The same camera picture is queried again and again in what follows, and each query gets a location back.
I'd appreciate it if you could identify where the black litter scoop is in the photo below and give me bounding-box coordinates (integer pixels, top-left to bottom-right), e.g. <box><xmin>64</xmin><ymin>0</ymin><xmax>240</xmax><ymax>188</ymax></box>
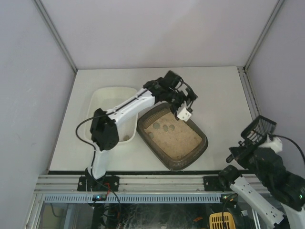
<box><xmin>225</xmin><ymin>115</ymin><xmax>277</xmax><ymax>163</ymax></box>

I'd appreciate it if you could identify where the grey litter box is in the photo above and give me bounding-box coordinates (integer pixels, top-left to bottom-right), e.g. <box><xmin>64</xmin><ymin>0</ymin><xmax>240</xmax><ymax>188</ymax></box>
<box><xmin>137</xmin><ymin>103</ymin><xmax>208</xmax><ymax>171</ymax></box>

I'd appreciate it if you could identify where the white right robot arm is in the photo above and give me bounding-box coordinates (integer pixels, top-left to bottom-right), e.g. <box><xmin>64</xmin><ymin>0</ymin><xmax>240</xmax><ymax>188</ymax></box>
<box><xmin>219</xmin><ymin>147</ymin><xmax>305</xmax><ymax>229</ymax></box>

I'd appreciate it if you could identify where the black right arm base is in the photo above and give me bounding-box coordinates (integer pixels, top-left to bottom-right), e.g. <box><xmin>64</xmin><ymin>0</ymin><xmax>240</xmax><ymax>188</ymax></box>
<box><xmin>203</xmin><ymin>176</ymin><xmax>232</xmax><ymax>192</ymax></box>

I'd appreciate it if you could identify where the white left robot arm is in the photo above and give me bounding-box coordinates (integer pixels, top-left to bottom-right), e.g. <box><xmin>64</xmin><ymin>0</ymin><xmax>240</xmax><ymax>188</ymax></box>
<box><xmin>88</xmin><ymin>78</ymin><xmax>198</xmax><ymax>180</ymax></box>

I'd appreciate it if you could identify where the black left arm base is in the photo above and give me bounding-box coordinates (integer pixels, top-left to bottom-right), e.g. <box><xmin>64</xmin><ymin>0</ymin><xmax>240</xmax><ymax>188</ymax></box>
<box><xmin>77</xmin><ymin>169</ymin><xmax>120</xmax><ymax>192</ymax></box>

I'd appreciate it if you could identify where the white plastic tray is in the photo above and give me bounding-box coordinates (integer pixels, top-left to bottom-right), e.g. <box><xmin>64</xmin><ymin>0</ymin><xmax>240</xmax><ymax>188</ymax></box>
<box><xmin>86</xmin><ymin>87</ymin><xmax>138</xmax><ymax>145</ymax></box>

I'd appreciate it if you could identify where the yellow slotted scoop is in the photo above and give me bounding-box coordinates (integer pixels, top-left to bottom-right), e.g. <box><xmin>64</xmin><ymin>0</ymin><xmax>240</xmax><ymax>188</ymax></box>
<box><xmin>209</xmin><ymin>212</ymin><xmax>236</xmax><ymax>229</ymax></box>

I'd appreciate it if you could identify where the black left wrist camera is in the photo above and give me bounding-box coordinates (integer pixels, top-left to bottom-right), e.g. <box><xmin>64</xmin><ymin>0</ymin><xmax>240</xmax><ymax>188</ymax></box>
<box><xmin>163</xmin><ymin>70</ymin><xmax>183</xmax><ymax>88</ymax></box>

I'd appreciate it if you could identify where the aluminium frame rail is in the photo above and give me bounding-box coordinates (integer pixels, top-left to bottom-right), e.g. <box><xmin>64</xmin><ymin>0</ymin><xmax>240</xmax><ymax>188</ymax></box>
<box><xmin>34</xmin><ymin>173</ymin><xmax>294</xmax><ymax>194</ymax></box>

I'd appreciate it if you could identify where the grey slotted cable duct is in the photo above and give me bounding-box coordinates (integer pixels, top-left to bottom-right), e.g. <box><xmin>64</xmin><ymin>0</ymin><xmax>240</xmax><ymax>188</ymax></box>
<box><xmin>44</xmin><ymin>193</ymin><xmax>222</xmax><ymax>204</ymax></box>

